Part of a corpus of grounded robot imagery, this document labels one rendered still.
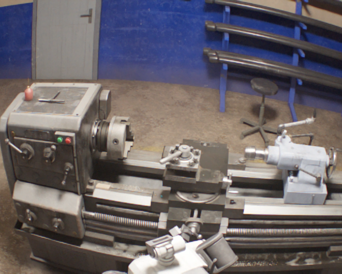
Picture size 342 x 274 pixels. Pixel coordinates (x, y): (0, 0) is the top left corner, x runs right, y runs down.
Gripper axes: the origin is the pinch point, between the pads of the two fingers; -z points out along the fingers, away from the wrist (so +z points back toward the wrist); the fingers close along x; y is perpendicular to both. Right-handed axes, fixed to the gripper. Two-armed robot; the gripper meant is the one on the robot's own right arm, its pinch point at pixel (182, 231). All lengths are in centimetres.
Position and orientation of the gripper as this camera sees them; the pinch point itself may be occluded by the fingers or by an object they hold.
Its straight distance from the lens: 230.9
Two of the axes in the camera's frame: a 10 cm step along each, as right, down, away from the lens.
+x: -6.7, 5.7, 4.9
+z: -1.4, 5.5, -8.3
